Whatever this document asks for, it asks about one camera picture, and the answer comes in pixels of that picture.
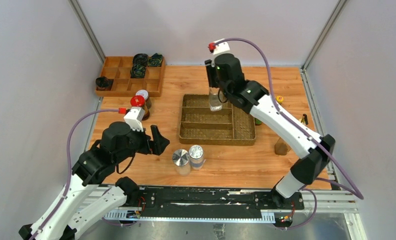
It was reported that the silver-lid spice jar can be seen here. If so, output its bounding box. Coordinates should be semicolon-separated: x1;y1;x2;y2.
188;145;205;170
172;149;191;176

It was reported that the white-lid sauce jar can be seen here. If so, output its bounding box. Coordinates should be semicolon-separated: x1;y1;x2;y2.
135;89;152;109

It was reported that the left silver-lid spice jar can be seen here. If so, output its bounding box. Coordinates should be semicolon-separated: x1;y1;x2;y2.
172;149;191;176

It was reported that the right yellow-cap sauce bottle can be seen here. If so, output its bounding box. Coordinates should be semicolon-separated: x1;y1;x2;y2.
275;95;284;106

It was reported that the woven wicker divided tray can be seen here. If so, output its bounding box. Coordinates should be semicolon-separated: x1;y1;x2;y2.
178;94;256;146

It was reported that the brownish glass oil bottle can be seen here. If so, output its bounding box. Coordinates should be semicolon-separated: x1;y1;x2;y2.
274;113;309;156

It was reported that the clear oil bottle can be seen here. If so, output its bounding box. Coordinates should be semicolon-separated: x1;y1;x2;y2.
208;87;223;112

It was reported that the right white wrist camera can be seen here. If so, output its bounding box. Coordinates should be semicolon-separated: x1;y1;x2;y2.
212;41;231;57

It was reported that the wooden compartment tray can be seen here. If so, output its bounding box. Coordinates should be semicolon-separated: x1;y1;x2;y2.
95;56;166;97

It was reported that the black coiled item outside tray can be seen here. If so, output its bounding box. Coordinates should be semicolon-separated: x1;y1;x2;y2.
95;76;114;91

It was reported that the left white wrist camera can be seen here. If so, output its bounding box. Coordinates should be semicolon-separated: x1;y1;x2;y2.
123;106;145;132

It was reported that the left yellow-cap sauce bottle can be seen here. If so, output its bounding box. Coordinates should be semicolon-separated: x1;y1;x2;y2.
254;118;263;126

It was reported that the green coiled item top-right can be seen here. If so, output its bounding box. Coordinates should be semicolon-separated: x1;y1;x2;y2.
147;53;164;67

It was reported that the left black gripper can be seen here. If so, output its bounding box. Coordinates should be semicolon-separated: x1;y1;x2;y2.
115;121;171;164

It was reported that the right silver-lid spice jar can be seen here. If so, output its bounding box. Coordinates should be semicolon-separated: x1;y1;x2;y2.
188;145;205;170

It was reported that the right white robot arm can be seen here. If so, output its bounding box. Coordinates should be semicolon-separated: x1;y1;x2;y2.
204;53;335;209

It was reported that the purple cable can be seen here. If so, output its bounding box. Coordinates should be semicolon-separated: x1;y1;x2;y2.
28;108;128;240
217;37;365;201

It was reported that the dark coiled item middle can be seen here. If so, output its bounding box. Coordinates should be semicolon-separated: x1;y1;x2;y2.
130;64;147;79

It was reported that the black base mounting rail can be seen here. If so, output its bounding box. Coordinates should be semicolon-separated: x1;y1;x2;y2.
123;186;305;220

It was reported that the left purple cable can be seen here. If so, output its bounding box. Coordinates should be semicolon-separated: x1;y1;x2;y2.
28;108;128;240

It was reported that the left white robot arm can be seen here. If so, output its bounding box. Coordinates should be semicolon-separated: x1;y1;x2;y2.
18;121;170;240

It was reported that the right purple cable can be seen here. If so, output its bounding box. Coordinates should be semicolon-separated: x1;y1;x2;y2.
217;37;365;201

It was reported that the black coiled item top-middle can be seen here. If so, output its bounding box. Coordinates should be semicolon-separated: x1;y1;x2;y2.
132;53;149;67

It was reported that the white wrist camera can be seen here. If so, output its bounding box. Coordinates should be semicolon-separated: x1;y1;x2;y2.
212;41;231;57
123;106;145;132

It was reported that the red-lid sauce jar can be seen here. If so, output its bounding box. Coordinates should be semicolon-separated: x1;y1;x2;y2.
130;95;150;121

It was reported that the yellow-cap sauce bottle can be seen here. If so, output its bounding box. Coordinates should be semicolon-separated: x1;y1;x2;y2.
254;118;263;126
275;95;284;106

